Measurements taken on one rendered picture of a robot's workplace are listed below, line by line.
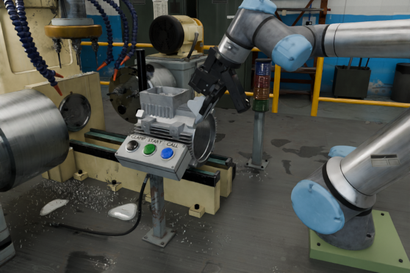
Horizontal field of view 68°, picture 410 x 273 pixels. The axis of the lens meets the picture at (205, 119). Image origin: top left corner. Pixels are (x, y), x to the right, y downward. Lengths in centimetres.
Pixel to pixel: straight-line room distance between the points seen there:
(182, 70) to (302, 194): 91
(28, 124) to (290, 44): 66
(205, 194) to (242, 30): 48
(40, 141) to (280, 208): 71
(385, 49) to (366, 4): 527
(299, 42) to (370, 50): 15
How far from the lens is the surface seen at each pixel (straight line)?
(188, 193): 95
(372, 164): 61
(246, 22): 70
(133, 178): 106
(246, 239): 87
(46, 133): 91
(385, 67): 612
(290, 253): 86
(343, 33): 73
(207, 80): 76
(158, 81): 128
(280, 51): 65
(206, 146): 99
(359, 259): 86
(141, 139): 76
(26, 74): 127
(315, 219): 68
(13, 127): 87
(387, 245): 93
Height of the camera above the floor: 137
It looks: 19 degrees down
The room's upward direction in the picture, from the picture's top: straight up
